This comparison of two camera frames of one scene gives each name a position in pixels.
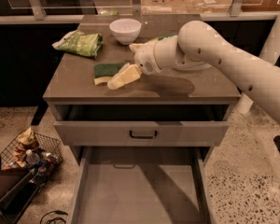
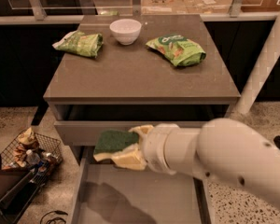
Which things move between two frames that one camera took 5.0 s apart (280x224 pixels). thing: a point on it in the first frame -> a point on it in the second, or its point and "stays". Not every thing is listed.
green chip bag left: (80, 43) stays
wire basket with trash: (38, 153) stays
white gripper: (145, 59) -> (153, 147)
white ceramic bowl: (125, 30) stays
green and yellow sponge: (105, 72) -> (110, 142)
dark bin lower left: (11, 190) stays
